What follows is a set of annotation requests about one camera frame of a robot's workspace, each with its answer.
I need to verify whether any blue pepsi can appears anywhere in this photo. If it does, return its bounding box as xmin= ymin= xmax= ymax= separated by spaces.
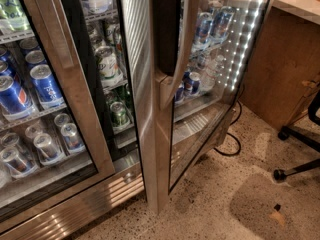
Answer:
xmin=0 ymin=76 xmax=35 ymax=121
xmin=30 ymin=64 xmax=64 ymax=109

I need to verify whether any front 7up can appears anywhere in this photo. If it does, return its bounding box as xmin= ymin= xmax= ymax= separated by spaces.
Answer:
xmin=95 ymin=46 xmax=123 ymax=87

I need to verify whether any clear water bottle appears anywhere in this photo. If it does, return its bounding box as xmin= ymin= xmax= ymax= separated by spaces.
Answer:
xmin=200 ymin=55 xmax=224 ymax=92

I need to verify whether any black office chair base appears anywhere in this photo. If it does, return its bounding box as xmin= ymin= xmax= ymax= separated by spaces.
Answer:
xmin=273 ymin=90 xmax=320 ymax=182

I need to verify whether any silver can bottom left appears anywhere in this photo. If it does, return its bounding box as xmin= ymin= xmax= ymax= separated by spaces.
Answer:
xmin=33 ymin=133 xmax=65 ymax=166

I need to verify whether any stainless fridge base grille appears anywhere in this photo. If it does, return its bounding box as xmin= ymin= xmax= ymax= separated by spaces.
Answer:
xmin=0 ymin=107 xmax=236 ymax=240

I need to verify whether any front blue pepsi can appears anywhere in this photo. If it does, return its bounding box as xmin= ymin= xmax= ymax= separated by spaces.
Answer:
xmin=30 ymin=64 xmax=64 ymax=109

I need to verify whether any black power cable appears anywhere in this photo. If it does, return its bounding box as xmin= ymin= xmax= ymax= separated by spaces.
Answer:
xmin=213 ymin=87 xmax=244 ymax=157

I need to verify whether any fridge glass door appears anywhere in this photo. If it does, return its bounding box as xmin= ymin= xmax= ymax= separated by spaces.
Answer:
xmin=0 ymin=0 xmax=118 ymax=233
xmin=114 ymin=0 xmax=279 ymax=216

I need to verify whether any green can lower shelf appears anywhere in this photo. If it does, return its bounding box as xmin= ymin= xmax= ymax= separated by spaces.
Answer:
xmin=110 ymin=101 xmax=130 ymax=130

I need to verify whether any left blue pepsi can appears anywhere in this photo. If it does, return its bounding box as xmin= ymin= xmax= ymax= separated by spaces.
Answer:
xmin=0 ymin=76 xmax=35 ymax=121

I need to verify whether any wooden cabinet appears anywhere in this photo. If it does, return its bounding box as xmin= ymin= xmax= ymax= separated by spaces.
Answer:
xmin=241 ymin=8 xmax=320 ymax=129

